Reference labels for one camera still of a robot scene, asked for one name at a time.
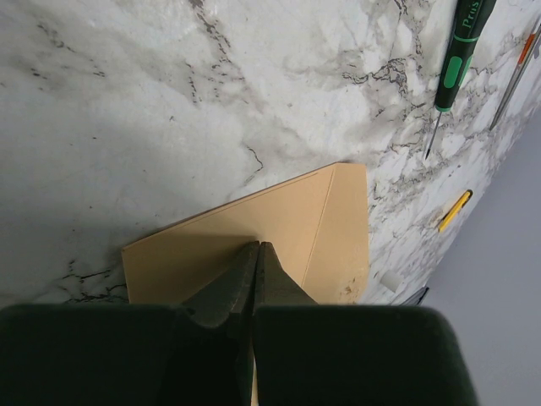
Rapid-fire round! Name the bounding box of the silver metal pen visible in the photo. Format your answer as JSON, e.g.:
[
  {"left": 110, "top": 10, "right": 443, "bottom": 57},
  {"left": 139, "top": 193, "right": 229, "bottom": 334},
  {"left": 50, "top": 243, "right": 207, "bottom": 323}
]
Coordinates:
[{"left": 489, "top": 28, "right": 540, "bottom": 130}]

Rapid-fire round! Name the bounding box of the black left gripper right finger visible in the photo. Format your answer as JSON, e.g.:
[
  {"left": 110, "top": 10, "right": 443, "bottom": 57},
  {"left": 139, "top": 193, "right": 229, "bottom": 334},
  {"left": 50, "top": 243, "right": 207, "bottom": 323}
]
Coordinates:
[{"left": 252, "top": 243, "right": 478, "bottom": 405}]

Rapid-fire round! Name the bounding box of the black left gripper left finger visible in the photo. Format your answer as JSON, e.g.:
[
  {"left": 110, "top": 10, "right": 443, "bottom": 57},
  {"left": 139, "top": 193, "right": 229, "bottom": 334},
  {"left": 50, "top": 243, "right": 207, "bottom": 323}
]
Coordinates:
[{"left": 1, "top": 243, "right": 259, "bottom": 405}]

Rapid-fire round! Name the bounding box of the brown paper envelope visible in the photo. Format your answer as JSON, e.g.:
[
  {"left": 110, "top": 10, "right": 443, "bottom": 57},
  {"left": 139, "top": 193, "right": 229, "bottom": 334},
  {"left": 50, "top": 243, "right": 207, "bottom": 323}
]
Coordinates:
[{"left": 121, "top": 161, "right": 371, "bottom": 406}]

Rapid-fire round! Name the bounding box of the green black glue pen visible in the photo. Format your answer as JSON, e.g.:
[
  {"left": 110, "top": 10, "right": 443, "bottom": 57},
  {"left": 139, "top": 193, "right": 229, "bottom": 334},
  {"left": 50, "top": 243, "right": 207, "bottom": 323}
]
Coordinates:
[{"left": 424, "top": 0, "right": 496, "bottom": 159}]

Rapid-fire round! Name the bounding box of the yellow black utility knife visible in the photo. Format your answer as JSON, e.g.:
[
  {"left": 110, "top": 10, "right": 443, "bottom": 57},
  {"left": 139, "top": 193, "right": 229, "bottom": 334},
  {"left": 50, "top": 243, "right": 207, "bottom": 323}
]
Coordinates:
[{"left": 438, "top": 189, "right": 473, "bottom": 233}]

